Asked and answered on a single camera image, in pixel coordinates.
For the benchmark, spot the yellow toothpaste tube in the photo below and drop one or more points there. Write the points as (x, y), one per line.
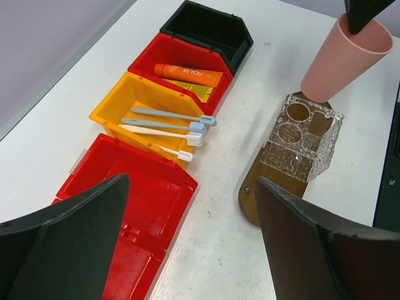
(202, 92)

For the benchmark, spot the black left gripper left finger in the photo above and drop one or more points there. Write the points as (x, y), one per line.
(64, 251)

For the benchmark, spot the yellow bin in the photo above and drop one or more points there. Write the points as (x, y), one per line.
(133, 90)

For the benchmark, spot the white toothbrush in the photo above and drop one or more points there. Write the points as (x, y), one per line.
(175, 152)
(192, 138)

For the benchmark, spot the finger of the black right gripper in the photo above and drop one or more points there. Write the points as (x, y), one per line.
(361, 12)

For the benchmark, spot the black bin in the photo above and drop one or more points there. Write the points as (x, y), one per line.
(214, 30)

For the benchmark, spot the clear textured glass holder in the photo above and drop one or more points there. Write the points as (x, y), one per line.
(301, 143)

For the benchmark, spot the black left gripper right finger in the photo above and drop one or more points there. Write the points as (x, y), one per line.
(315, 254)

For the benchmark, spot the orange toothpaste tube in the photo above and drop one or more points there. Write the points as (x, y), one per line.
(189, 75)

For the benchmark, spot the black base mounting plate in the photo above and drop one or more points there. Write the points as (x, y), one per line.
(386, 214)

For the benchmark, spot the pink cup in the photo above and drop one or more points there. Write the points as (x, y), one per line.
(343, 57)

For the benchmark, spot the brown oval wooden tray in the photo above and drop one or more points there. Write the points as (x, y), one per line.
(246, 199)

